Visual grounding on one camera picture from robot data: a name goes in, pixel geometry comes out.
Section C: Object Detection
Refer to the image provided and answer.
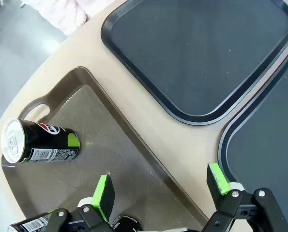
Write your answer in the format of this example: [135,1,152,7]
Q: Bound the brown plastic tray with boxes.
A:
[0,66,210,232]

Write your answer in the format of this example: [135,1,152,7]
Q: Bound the black plastic tray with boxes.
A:
[100,0,288,126]
[217,50,288,213]

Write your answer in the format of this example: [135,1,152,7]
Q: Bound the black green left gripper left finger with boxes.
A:
[45,173,118,232]

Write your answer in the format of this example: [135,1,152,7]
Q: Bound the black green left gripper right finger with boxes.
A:
[201,163,286,232]

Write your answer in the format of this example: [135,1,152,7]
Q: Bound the person in pink jacket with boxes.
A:
[36,0,115,36]

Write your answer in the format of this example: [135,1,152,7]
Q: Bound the black Pepsi can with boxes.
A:
[0,117,81,165]
[4,210,60,232]
[111,214,143,232]

